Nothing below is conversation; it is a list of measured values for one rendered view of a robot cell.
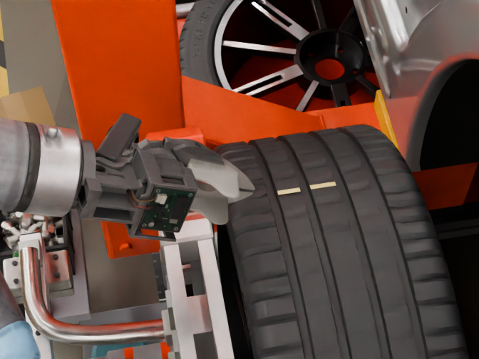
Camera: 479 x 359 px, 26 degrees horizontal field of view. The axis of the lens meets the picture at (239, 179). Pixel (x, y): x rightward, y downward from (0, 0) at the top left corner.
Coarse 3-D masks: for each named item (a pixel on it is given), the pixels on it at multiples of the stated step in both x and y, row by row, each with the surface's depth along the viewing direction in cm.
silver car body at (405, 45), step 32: (384, 0) 174; (416, 0) 162; (448, 0) 138; (384, 32) 174; (416, 32) 156; (448, 32) 140; (384, 64) 178; (416, 64) 158; (384, 96) 181; (416, 96) 161
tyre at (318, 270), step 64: (256, 192) 125; (320, 192) 124; (384, 192) 123; (256, 256) 118; (320, 256) 118; (384, 256) 118; (256, 320) 115; (320, 320) 114; (384, 320) 115; (448, 320) 115
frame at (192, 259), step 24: (192, 216) 129; (192, 240) 125; (168, 264) 124; (192, 264) 162; (216, 264) 124; (168, 288) 164; (216, 288) 122; (216, 312) 121; (192, 336) 119; (216, 336) 119
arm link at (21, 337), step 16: (0, 272) 105; (0, 288) 103; (0, 304) 101; (16, 304) 104; (0, 320) 100; (16, 320) 101; (0, 336) 99; (16, 336) 100; (32, 336) 102; (0, 352) 98; (16, 352) 99; (32, 352) 100
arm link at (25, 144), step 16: (0, 128) 99; (16, 128) 100; (32, 128) 101; (0, 144) 98; (16, 144) 99; (32, 144) 99; (0, 160) 98; (16, 160) 98; (32, 160) 99; (0, 176) 98; (16, 176) 98; (32, 176) 99; (0, 192) 98; (16, 192) 99; (32, 192) 100; (0, 208) 101; (16, 208) 101
